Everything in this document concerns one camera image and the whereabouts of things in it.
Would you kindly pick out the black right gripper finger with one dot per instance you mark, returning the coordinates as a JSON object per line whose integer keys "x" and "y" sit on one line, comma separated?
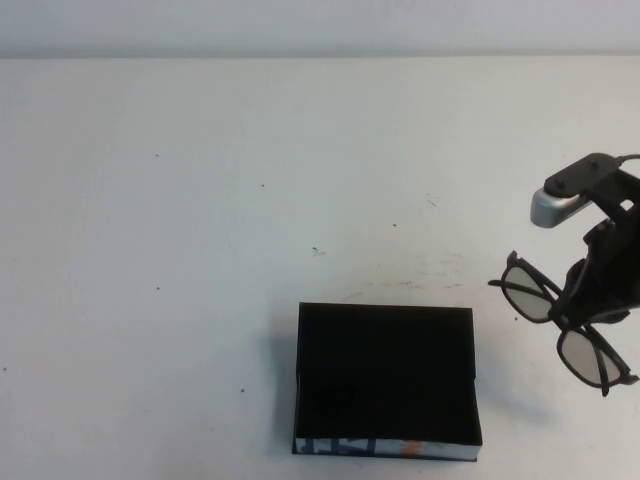
{"x": 612, "y": 314}
{"x": 570, "y": 295}

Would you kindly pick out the black framed glasses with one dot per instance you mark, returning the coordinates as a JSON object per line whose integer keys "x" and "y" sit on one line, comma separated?
{"x": 527, "y": 295}

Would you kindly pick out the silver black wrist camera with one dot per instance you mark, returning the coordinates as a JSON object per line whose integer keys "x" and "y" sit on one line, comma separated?
{"x": 555, "y": 210}

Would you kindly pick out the black printed glasses case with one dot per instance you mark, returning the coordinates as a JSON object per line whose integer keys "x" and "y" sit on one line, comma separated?
{"x": 385, "y": 370}

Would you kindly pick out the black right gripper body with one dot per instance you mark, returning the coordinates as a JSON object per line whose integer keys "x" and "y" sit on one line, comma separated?
{"x": 612, "y": 270}

